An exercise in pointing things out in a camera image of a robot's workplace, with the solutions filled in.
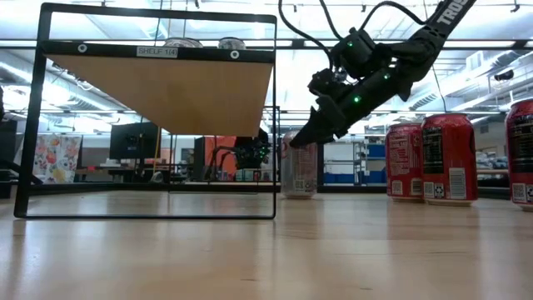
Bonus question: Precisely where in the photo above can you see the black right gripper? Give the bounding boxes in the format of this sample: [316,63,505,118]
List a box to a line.
[290,79,380,148]

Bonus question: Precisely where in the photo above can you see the red cola can white script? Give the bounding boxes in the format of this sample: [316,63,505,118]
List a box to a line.
[385,122,425,203]

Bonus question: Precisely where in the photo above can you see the tall white energy drink can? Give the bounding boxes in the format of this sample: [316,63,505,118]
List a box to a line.
[217,36,247,50]

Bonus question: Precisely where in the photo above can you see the red cola can black script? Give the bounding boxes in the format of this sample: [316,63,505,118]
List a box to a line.
[504,98,533,213]
[421,112,479,208]

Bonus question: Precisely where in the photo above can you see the black cabinet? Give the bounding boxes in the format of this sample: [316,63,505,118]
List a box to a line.
[316,143,326,187]

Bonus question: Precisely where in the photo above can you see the rack with blue bins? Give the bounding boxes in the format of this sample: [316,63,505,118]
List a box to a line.
[323,141,387,186]

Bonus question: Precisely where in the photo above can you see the orange partition panel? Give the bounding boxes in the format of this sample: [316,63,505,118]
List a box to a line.
[203,135,238,181]

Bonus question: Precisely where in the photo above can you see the cluttered background workbench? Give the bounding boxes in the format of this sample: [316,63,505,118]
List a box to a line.
[476,150,509,188]

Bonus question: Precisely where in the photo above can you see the black ceiling fixture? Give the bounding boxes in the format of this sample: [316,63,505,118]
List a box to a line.
[493,68,516,83]

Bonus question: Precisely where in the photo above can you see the black background monitor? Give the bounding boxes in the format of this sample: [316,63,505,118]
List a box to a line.
[109,122,162,161]

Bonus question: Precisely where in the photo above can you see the overhead LED light bar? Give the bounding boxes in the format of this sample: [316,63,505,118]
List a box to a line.
[0,37,533,51]

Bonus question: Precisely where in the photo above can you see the floral patterned cloth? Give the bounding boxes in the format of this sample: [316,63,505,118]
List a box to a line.
[32,133,83,185]

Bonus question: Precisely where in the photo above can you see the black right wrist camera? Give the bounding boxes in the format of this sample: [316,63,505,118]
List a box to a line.
[306,68,349,99]

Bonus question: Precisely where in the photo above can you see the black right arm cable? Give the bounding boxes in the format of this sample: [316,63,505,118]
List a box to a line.
[277,0,428,70]

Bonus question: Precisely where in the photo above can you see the wooden shelf black metal frame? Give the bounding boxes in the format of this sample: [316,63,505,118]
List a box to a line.
[13,2,279,221]

